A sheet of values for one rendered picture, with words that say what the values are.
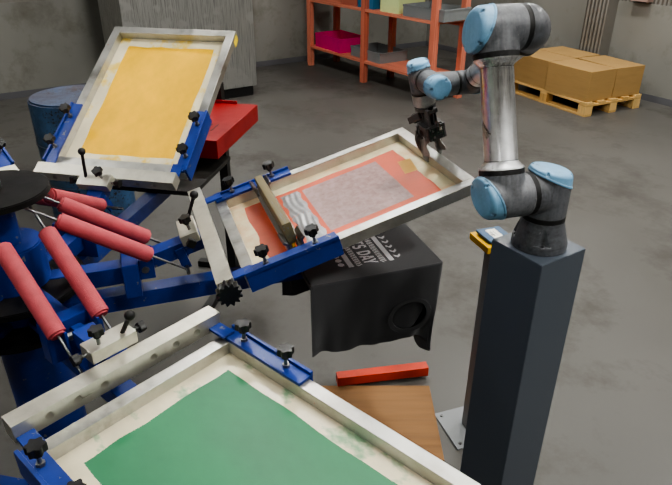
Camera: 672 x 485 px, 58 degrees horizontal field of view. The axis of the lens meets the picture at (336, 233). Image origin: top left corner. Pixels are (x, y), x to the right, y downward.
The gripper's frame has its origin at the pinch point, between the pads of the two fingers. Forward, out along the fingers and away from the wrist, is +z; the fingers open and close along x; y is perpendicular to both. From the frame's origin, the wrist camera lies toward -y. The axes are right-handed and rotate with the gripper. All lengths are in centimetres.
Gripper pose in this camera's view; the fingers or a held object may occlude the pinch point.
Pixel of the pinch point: (432, 155)
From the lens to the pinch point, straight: 220.2
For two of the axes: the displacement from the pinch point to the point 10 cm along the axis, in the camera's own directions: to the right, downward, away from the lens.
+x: 9.1, -3.8, 1.5
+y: 3.2, 4.4, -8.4
